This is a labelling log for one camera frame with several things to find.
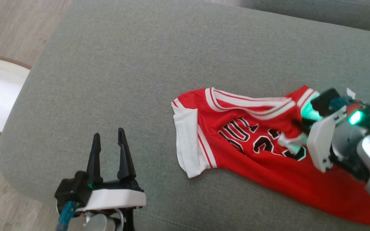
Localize teal left camera connector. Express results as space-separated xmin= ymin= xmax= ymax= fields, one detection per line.
xmin=56 ymin=201 xmax=78 ymax=231

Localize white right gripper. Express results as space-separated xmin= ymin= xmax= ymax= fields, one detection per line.
xmin=292 ymin=107 xmax=348 ymax=173

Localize red basketball jersey white sleeves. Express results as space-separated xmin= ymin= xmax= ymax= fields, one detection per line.
xmin=171 ymin=84 xmax=370 ymax=226

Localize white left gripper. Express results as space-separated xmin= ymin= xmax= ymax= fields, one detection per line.
xmin=77 ymin=127 xmax=147 ymax=213

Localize large grey sofa cushion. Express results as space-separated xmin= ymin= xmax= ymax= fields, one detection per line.
xmin=0 ymin=0 xmax=370 ymax=231

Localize teal right camera connector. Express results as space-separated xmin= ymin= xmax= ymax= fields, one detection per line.
xmin=330 ymin=96 xmax=354 ymax=110

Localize teal camera connector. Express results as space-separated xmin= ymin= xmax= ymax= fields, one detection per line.
xmin=56 ymin=201 xmax=78 ymax=231
xmin=330 ymin=96 xmax=354 ymax=110

